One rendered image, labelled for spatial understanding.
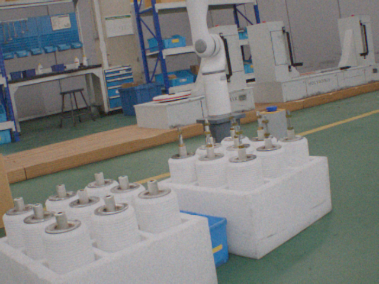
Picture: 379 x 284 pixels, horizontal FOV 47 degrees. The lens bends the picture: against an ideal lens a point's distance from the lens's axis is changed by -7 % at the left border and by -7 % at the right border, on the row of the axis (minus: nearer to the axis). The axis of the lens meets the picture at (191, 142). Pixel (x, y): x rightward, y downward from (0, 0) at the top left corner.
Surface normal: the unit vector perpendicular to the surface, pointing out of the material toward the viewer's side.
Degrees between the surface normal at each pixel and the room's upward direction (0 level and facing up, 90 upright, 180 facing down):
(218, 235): 92
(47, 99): 90
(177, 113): 90
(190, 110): 90
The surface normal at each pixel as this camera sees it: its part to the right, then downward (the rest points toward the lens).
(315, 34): -0.84, 0.22
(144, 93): 0.59, 0.07
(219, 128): -0.24, 0.25
